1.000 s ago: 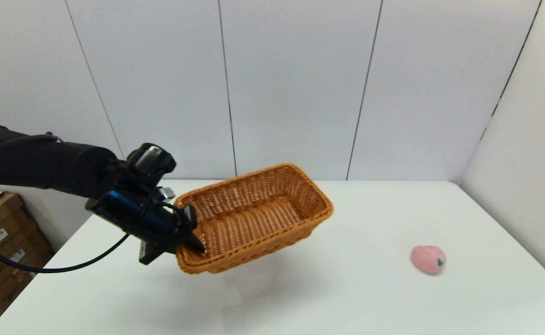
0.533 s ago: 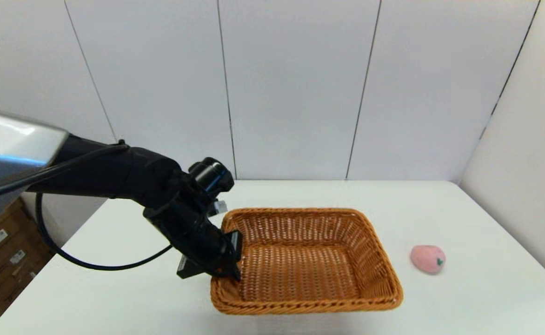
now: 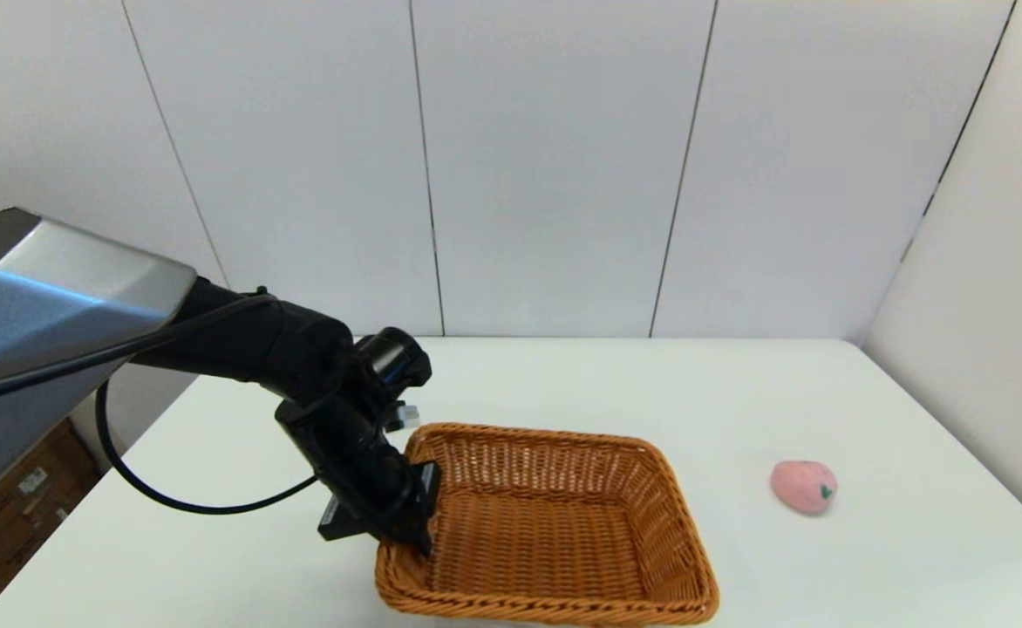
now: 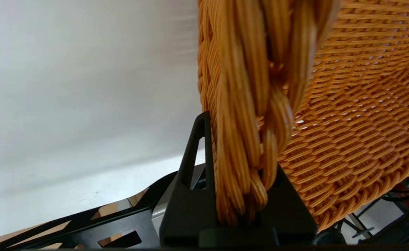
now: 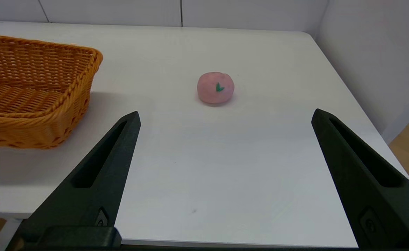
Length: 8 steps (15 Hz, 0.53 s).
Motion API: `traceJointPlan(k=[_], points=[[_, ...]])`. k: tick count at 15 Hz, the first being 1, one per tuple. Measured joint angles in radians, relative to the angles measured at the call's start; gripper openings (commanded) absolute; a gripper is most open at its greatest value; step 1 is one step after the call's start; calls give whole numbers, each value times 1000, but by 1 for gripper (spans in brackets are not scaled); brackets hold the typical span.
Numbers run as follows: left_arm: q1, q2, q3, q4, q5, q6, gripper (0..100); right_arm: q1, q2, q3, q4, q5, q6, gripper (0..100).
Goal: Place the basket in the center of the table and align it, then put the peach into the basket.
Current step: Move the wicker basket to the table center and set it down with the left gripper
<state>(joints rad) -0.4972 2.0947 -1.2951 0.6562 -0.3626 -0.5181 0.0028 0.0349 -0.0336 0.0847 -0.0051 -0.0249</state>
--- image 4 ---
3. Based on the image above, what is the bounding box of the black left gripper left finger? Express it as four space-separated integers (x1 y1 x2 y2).
159 111 226 245

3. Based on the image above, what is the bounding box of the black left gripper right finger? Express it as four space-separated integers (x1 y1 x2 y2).
256 164 317 245

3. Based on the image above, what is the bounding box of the orange woven wicker basket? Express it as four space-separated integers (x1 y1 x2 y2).
197 0 409 232

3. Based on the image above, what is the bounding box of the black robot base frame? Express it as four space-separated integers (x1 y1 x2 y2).
0 171 179 251

